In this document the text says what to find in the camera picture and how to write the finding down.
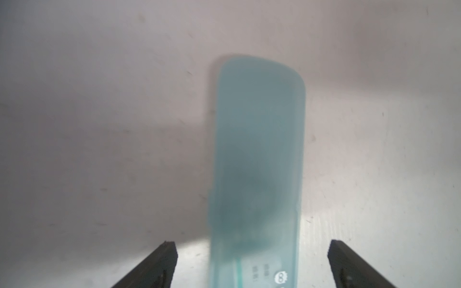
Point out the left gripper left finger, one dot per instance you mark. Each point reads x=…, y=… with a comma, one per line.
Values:
x=155, y=271

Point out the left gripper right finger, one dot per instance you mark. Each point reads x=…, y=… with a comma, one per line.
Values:
x=352, y=271

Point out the teal pencil case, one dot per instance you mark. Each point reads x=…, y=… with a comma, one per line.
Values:
x=255, y=201

